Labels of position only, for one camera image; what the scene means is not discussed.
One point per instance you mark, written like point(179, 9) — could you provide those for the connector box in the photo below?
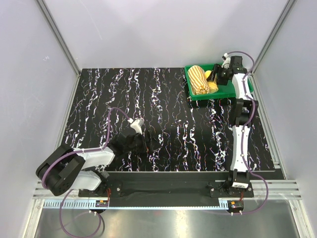
point(235, 207)
point(101, 204)

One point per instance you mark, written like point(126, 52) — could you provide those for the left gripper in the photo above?
point(152, 144)

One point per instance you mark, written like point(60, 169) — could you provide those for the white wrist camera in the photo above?
point(226, 61)
point(136, 124)

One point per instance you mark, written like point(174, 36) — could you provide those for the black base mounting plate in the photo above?
point(153, 182)

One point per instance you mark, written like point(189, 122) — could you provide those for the left connector box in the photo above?
point(101, 204)

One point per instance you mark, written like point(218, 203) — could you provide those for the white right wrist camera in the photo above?
point(226, 61)

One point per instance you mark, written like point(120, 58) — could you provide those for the orange striped towel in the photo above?
point(198, 80)

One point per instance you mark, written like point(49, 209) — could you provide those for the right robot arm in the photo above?
point(243, 112)

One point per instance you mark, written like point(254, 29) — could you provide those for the right connector box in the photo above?
point(235, 207)

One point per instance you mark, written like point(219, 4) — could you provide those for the aluminium frame rail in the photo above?
point(205, 199)

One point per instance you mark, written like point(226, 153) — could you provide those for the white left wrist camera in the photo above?
point(136, 124)

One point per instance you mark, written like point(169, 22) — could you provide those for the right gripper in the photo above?
point(217, 70)

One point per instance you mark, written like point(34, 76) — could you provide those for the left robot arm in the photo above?
point(68, 168)

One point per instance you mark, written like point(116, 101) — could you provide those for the yellow chick towel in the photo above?
point(213, 88)

